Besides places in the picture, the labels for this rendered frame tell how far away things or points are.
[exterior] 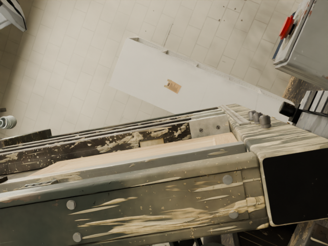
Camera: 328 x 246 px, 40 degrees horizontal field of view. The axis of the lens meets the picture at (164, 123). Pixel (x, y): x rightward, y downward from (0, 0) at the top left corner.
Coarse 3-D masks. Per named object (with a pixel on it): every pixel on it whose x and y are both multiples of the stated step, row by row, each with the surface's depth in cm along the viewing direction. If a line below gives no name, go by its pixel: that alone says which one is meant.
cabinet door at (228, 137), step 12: (168, 144) 136; (180, 144) 132; (192, 144) 127; (204, 144) 122; (216, 144) 114; (96, 156) 140; (108, 156) 136; (120, 156) 130; (132, 156) 125; (144, 156) 119; (48, 168) 129; (60, 168) 127; (72, 168) 121
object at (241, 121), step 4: (224, 104) 281; (224, 108) 227; (228, 108) 218; (228, 112) 184; (232, 112) 180; (232, 116) 156; (236, 116) 152; (240, 116) 148; (236, 120) 135; (240, 120) 132; (244, 120) 129; (240, 124) 120; (244, 124) 120
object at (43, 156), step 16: (144, 128) 150; (160, 128) 146; (176, 128) 145; (192, 128) 145; (208, 128) 144; (224, 128) 144; (64, 144) 149; (80, 144) 148; (96, 144) 148; (112, 144) 147; (128, 144) 147; (0, 160) 151; (16, 160) 151; (32, 160) 150; (48, 160) 150; (64, 160) 149
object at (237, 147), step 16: (224, 144) 94; (240, 144) 91; (128, 160) 97; (144, 160) 93; (160, 160) 93; (176, 160) 92; (192, 160) 92; (32, 176) 100; (48, 176) 95; (64, 176) 95; (80, 176) 94; (96, 176) 94; (0, 192) 96
